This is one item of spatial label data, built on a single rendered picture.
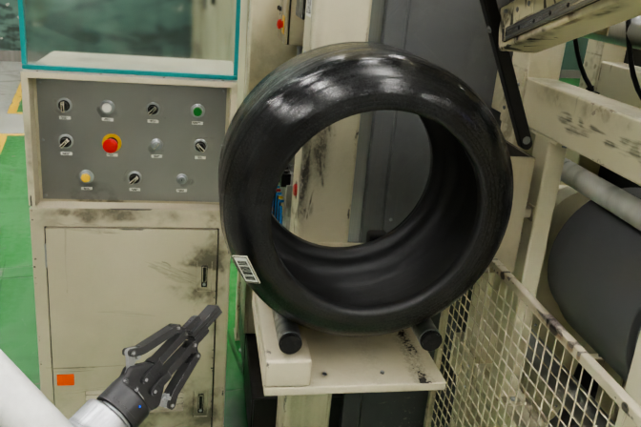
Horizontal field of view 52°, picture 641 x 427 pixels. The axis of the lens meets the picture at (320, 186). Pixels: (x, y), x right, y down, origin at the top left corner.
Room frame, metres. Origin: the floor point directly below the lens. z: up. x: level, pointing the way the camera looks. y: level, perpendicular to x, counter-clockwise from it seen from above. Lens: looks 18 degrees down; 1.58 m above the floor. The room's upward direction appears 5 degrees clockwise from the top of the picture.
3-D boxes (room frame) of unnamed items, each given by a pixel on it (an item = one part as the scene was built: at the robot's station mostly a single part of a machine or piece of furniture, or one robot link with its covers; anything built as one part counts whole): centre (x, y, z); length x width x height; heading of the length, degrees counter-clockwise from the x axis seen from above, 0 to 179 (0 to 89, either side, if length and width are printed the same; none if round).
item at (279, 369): (1.26, 0.06, 0.83); 0.36 x 0.09 x 0.06; 11
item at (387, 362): (1.29, -0.07, 0.80); 0.37 x 0.36 x 0.02; 101
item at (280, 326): (1.26, 0.06, 0.90); 0.35 x 0.05 x 0.05; 11
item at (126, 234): (1.90, 0.56, 0.63); 0.56 x 0.41 x 1.27; 101
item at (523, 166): (1.58, -0.40, 1.05); 0.20 x 0.15 x 0.30; 11
